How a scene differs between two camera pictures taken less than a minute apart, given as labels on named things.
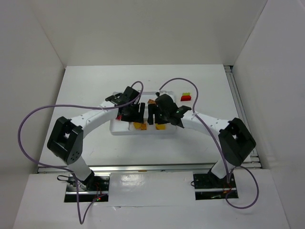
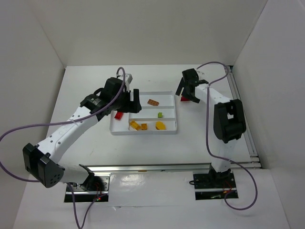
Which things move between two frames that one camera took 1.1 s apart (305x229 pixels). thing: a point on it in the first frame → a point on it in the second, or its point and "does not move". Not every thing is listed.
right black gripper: [159, 116] → [188, 88]
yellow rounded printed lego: [160, 127] does not move
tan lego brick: [151, 101] does not move
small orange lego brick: [144, 126] does not move
